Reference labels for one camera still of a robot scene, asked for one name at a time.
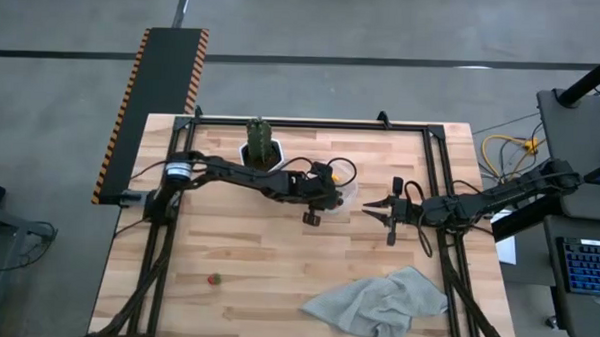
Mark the black pole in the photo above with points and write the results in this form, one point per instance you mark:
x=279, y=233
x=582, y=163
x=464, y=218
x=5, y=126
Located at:
x=588, y=78

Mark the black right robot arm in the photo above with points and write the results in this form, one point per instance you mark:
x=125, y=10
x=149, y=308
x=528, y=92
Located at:
x=504, y=193

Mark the rainbow backlit keyboard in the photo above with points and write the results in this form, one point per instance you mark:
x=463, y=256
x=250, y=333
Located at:
x=589, y=266

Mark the clear plastic tupperware container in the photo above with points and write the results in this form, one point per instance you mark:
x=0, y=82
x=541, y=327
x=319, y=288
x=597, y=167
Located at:
x=351, y=193

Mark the black hazard-striped floor ramp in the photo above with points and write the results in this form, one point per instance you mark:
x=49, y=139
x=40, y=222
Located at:
x=163, y=73

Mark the grey waffle cloth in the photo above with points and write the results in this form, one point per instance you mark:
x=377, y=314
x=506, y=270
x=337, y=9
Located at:
x=375, y=301

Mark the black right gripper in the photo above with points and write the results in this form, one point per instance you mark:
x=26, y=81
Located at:
x=408, y=212

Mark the dark grey metal stand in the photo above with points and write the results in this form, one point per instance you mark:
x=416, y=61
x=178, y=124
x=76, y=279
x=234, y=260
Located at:
x=8, y=228

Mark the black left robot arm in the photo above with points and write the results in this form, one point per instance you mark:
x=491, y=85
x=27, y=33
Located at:
x=240, y=175

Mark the black metal table frame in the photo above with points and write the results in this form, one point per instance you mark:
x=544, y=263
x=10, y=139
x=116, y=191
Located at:
x=306, y=124

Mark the red strawberry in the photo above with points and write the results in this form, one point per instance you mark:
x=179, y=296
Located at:
x=214, y=279

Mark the green cactus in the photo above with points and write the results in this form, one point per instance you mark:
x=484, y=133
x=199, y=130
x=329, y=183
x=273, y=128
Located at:
x=259, y=139

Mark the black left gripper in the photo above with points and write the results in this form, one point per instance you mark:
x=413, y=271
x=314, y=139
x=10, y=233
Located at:
x=311, y=191

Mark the white paper sheet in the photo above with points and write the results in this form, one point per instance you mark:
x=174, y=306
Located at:
x=506, y=251

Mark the grey cart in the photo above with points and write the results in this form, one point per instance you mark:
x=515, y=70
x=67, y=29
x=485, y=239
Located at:
x=571, y=133

